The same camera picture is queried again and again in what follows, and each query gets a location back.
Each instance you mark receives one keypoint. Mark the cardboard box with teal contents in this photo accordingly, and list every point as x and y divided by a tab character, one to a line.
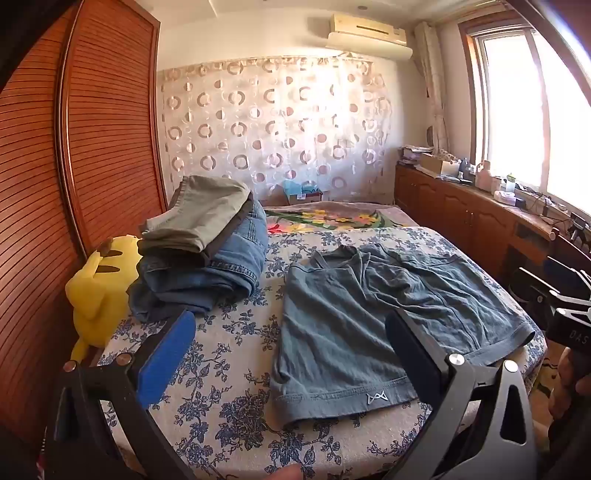
301	194

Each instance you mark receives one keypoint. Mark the bed with floral sheet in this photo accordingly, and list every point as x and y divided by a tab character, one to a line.
240	369

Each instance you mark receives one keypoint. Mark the stack of papers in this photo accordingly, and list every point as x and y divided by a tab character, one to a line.
415	154

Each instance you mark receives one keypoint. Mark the flat cardboard box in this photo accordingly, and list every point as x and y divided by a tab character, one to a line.
436	164

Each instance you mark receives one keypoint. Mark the folded blue jeans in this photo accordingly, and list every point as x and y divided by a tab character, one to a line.
221	274

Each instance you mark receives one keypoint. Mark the teal-grey shirt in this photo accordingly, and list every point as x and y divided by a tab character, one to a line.
360	323

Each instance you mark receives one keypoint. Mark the wall air conditioner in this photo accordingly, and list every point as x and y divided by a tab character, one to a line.
369	34

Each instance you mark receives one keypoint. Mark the wooden sideboard cabinet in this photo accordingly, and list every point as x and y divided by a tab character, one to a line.
443	203

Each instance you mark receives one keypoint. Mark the beige window curtain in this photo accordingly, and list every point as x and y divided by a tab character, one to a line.
431	83

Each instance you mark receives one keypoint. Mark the yellow plush toy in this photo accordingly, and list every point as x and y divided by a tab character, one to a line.
101	295

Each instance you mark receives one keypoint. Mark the folded olive pants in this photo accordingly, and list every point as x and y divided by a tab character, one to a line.
198	212

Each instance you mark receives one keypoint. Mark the wooden slatted wardrobe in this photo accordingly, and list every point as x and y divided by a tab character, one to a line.
101	115

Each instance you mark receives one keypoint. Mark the circle-patterned sheer curtain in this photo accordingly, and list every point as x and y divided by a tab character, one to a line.
277	129

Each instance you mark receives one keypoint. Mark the white tissue box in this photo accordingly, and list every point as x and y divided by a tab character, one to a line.
508	197

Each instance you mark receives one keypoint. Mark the colourful flower blanket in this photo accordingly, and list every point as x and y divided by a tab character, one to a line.
323	217

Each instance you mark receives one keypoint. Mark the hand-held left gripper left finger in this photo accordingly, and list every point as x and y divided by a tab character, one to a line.
166	357

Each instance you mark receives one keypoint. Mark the window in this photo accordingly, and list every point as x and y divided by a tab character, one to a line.
508	106

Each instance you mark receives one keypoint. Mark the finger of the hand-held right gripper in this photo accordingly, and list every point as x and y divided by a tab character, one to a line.
531	290

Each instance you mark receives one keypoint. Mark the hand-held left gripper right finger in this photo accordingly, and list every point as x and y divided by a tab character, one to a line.
418	364

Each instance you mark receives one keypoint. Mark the small green-capped bottle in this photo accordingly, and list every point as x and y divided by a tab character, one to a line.
510	184

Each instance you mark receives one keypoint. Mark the person's dark clothing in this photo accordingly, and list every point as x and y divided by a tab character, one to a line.
570	443

